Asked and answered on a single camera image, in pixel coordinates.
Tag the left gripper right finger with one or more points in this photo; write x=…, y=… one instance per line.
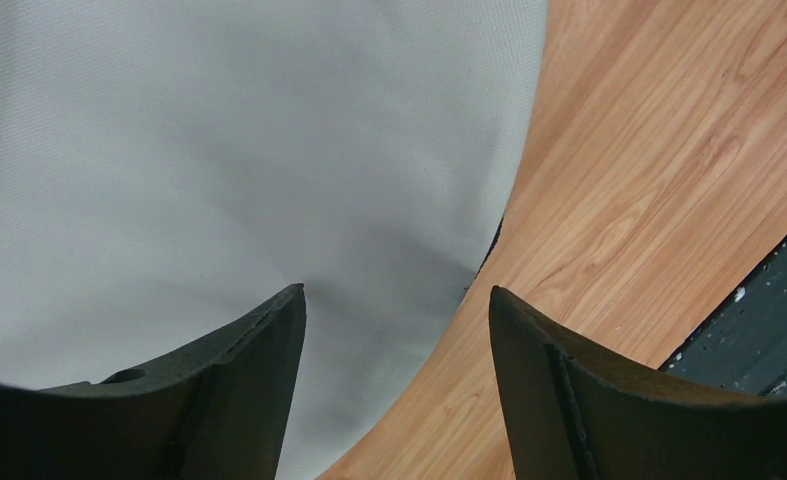
x=574, y=409

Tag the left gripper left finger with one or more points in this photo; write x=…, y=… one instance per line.
x=215, y=408

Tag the beige canvas backpack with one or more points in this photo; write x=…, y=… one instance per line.
x=166, y=166

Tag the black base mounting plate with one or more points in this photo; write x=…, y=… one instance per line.
x=742, y=345

